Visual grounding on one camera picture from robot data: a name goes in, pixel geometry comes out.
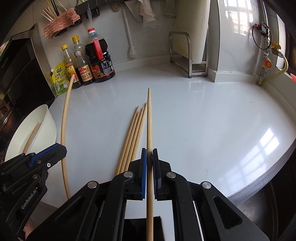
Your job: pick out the gas valve with orange knob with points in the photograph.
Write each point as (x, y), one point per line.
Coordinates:
(266, 64)

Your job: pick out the yellow green refill pouch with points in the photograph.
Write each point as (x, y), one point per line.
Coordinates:
(60, 78)

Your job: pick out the clear vinegar bottle yellow cap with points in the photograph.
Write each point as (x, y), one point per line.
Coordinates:
(82, 61)

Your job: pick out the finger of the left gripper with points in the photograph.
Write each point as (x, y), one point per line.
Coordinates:
(49, 155)

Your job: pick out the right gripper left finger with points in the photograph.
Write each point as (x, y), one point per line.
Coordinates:
(131, 183)

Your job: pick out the left hand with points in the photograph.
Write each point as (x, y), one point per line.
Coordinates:
(29, 227)

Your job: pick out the wooden chopstick in basin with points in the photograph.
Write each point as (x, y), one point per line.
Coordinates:
(31, 137)

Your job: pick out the beige hanging rag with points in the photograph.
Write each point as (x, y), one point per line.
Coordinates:
(143, 12)

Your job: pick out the chopsticks in wall holder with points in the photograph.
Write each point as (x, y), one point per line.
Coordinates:
(53, 9)

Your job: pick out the white round basin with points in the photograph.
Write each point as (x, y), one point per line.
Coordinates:
(37, 132)

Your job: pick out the pink striped dish cloth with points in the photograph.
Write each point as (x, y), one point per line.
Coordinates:
(66, 19)

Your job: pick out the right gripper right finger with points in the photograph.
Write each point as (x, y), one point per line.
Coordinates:
(167, 184)

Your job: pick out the white long-handled brush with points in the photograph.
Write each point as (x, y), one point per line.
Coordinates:
(131, 51)

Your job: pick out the large dark soy sauce bottle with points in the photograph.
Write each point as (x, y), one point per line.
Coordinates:
(99, 58)

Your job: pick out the white cutting board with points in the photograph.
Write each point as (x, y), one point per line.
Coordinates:
(192, 17)

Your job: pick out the amber oil bottle yellow cap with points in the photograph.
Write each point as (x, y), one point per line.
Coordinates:
(71, 66)

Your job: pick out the steel cutting board rack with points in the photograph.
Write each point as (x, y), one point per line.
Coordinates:
(187, 64)

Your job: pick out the wooden chopstick on counter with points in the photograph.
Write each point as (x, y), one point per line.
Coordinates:
(119, 164)
(139, 132)
(128, 146)
(134, 129)

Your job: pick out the long curved wooden chopstick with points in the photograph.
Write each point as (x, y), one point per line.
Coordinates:
(63, 136)

